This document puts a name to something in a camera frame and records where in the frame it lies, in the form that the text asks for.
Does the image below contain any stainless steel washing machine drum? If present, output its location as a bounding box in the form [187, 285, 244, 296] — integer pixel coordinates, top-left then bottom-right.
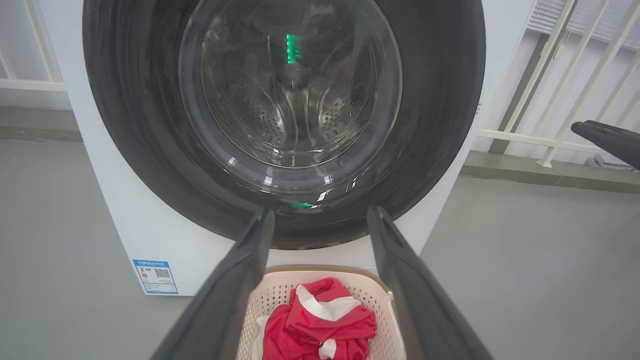
[200, 0, 378, 168]

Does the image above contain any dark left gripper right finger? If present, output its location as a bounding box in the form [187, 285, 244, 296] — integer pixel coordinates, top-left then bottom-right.
[367, 206, 493, 360]

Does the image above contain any white front-load washing machine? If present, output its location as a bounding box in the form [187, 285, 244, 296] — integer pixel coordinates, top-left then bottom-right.
[37, 0, 536, 297]

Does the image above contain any black round washer door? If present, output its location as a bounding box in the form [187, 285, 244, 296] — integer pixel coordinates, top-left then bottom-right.
[82, 0, 487, 250]

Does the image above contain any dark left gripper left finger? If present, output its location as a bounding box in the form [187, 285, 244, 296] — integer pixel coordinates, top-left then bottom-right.
[151, 208, 276, 360]

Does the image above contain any red and white garment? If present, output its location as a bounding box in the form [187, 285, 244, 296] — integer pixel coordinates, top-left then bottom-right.
[260, 277, 377, 360]

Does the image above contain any white metal railing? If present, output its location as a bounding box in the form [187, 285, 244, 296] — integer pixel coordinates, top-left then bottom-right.
[0, 0, 67, 93]
[472, 0, 640, 168]

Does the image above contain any cream perforated basket brown rim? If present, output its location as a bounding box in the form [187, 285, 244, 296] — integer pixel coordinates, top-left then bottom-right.
[236, 265, 407, 360]

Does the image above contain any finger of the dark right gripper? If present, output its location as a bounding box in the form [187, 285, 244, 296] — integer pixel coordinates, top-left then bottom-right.
[571, 120, 640, 171]

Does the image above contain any white louvred window blind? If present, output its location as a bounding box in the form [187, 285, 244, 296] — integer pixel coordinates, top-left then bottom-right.
[527, 0, 640, 51]

